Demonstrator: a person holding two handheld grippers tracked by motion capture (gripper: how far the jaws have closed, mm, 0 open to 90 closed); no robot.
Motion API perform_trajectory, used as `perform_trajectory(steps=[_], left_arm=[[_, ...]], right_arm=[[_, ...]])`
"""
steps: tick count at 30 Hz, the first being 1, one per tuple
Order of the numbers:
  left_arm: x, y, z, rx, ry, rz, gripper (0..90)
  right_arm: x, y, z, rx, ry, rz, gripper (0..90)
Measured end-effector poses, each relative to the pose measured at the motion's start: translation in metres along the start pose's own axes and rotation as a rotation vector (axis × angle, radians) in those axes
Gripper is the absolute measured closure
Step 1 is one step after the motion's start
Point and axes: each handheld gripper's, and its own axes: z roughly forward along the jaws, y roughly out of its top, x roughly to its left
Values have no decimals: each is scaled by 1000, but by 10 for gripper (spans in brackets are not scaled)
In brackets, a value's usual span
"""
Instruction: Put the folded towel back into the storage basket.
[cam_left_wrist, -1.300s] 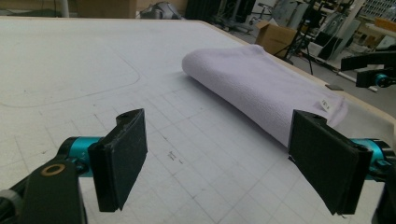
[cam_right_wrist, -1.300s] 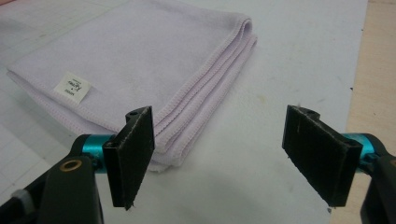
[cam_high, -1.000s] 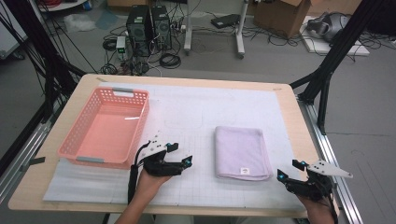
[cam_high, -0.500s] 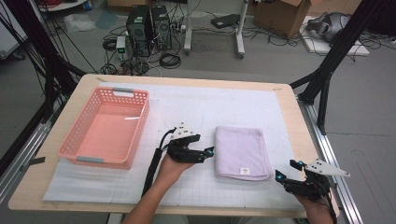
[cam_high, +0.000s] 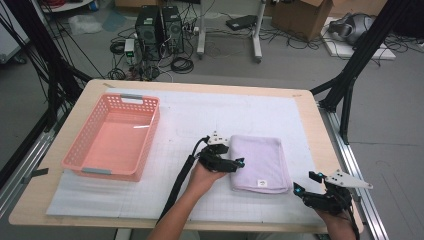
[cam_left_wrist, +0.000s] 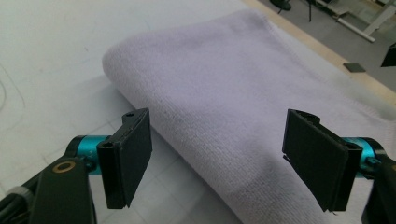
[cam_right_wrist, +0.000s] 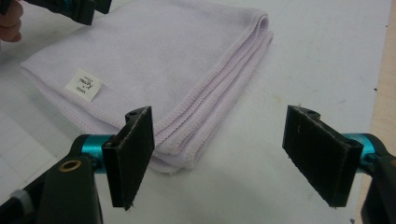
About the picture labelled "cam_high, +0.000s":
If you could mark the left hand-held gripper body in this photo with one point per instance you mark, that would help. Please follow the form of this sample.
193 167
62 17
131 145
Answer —
216 161

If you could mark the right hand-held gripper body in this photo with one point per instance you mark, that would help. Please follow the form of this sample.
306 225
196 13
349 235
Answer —
330 200

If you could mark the lilac printed towel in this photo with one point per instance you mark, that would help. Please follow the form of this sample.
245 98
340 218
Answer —
263 163

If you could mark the pink plastic basket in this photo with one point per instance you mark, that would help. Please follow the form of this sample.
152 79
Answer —
113 143

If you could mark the person's right hand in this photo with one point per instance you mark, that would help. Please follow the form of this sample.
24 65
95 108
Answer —
335 220

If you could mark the person's left hand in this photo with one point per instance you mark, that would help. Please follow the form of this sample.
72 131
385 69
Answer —
205 180

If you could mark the white grid mat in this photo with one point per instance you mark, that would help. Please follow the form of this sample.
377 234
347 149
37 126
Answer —
216 110

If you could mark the person's grey trousers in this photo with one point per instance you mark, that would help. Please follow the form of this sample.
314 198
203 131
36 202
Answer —
266 236

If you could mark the white metal stand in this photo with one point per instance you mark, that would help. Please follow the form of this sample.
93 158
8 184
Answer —
201 33

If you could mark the flat black box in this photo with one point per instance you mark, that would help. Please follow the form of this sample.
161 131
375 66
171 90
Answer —
241 22

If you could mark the slim black computer tower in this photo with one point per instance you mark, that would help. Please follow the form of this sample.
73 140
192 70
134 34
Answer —
173 30

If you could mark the white foam board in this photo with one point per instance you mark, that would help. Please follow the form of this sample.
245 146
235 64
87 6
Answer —
343 50

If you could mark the large black computer tower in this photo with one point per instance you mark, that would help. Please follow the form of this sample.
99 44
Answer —
148 33

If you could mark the small white power box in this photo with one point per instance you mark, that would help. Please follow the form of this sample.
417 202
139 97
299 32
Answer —
129 46

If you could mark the brown cardboard box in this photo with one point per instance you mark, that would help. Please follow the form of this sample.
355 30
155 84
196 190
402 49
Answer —
300 16

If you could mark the clear plastic bag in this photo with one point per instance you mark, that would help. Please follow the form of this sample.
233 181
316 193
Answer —
85 24

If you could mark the round white table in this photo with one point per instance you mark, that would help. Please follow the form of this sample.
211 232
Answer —
66 6

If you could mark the white cabinet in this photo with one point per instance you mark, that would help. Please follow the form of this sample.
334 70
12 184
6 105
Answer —
10 43

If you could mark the grey metal bracket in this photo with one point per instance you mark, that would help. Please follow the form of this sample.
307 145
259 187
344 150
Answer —
38 173
357 196

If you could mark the aluminium rail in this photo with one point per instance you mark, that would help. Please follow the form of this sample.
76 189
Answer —
375 221
33 156

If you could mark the black frame strut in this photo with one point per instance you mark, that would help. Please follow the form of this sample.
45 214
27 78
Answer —
370 43

